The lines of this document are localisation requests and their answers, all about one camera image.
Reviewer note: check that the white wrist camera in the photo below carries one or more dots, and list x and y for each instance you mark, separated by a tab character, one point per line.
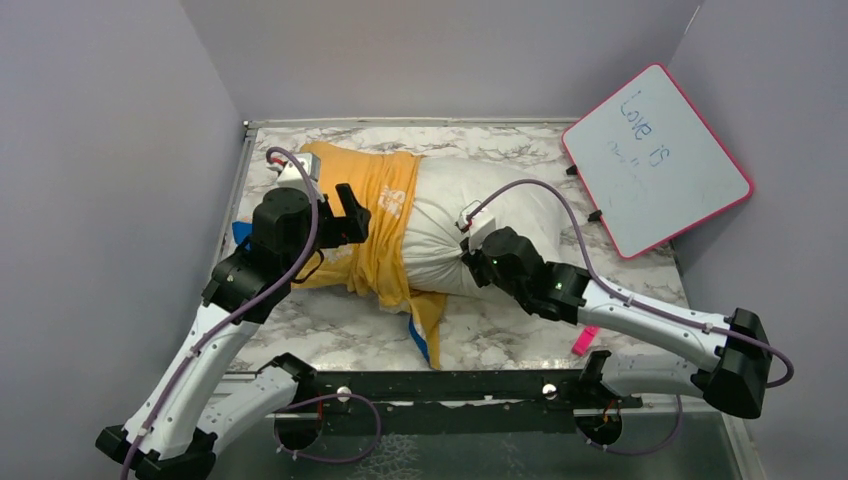
302	174
475	223

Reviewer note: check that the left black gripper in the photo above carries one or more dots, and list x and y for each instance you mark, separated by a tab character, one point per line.
351	228

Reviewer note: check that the white pillow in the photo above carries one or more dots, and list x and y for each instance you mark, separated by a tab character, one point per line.
448	188

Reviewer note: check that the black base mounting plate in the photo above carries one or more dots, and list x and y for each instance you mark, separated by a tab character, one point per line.
362	403

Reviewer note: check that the pink marker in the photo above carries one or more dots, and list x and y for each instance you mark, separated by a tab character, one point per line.
584	341

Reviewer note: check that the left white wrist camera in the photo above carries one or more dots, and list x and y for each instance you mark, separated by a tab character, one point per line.
302	174

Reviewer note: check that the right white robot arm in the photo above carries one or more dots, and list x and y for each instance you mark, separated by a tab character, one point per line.
724	360

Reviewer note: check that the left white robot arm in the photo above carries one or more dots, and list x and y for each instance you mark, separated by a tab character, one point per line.
180	431

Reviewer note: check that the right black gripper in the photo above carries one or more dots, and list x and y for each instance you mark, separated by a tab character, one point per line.
473	260

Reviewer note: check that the yellow Mickey Mouse pillowcase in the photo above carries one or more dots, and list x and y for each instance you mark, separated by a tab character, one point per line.
385	184

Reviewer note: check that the aluminium table frame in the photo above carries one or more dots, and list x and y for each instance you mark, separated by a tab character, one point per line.
414	229

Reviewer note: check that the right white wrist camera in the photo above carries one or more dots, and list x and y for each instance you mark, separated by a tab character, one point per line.
475	223

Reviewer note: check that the pink framed whiteboard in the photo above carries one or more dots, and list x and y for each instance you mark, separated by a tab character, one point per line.
651	165

